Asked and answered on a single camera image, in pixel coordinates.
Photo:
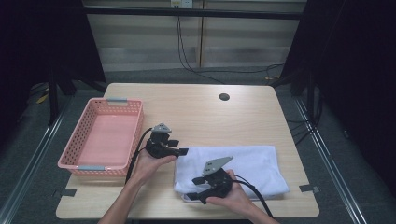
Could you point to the white printed garment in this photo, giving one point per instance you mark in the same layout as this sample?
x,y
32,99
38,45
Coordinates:
x,y
258,168

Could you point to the person's left hand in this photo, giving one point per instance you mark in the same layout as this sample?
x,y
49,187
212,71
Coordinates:
x,y
148,168

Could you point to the metal floor rail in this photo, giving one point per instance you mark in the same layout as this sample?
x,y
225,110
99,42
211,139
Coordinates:
x,y
330,168
31,161

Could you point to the white wall outlet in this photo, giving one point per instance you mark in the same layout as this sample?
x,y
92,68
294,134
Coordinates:
x,y
182,3

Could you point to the yellow floor item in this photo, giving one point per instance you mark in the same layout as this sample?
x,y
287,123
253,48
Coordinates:
x,y
42,99

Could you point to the black metal stand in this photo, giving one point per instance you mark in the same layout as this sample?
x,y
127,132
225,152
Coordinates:
x,y
53,99

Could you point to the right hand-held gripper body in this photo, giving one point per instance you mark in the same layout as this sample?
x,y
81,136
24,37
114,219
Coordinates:
x,y
218,180

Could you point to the person's right hand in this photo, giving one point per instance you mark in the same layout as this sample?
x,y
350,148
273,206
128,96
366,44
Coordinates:
x,y
233,199

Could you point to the black curtain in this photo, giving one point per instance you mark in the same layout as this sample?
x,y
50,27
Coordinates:
x,y
358,62
37,40

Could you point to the black horizontal frame bar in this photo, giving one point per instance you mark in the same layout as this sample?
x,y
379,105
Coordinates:
x,y
193,13

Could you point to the black tape strip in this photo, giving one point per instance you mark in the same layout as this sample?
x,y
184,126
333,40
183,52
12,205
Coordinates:
x,y
309,188
67,192

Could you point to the pink plastic basket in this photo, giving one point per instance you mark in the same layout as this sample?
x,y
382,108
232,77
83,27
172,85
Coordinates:
x,y
106,140

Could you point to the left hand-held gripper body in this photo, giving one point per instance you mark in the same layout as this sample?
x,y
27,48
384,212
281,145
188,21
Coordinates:
x,y
158,146

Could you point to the round black table grommet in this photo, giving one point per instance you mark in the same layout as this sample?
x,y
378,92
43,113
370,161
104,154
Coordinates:
x,y
224,96

